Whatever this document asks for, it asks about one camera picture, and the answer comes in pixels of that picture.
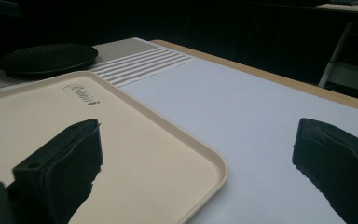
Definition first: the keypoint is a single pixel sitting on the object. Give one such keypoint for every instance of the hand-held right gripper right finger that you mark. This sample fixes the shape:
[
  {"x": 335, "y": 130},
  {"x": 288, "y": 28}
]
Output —
[{"x": 338, "y": 158}]

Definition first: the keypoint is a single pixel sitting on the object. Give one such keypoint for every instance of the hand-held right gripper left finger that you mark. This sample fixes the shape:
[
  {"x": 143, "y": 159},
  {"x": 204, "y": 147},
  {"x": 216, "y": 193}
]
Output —
[{"x": 65, "y": 161}]

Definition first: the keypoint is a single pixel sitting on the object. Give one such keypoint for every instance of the beige plastic tray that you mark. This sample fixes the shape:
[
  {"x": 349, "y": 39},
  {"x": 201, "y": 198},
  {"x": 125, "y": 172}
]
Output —
[{"x": 143, "y": 155}]

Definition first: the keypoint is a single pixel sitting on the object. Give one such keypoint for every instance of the white table cloth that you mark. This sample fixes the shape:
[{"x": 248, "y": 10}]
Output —
[{"x": 254, "y": 124}]

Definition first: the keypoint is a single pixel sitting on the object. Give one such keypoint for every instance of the metal stand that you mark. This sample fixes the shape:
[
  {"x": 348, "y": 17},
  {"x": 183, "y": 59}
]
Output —
[{"x": 338, "y": 59}]

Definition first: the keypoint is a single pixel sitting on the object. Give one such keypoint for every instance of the black round plate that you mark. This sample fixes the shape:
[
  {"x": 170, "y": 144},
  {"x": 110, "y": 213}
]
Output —
[{"x": 48, "y": 59}]

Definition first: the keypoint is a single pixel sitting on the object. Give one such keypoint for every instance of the grey striped placemat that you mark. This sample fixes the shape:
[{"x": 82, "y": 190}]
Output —
[{"x": 130, "y": 60}]

